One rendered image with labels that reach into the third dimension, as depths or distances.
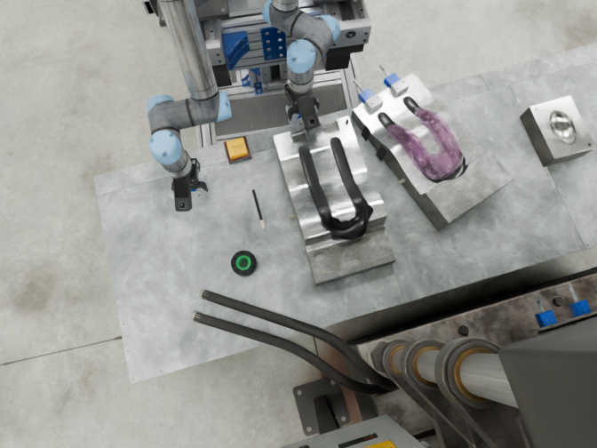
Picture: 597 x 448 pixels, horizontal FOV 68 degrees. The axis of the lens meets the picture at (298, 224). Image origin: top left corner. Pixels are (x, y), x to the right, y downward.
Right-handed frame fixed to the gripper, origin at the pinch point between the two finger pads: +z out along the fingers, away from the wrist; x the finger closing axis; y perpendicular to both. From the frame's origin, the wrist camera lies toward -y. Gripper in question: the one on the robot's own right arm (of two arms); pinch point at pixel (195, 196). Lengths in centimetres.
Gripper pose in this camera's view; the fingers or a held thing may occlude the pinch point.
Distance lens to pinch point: 149.2
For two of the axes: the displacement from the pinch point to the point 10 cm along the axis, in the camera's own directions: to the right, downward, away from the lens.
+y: -0.3, -9.7, 2.6
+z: 0.1, 2.6, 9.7
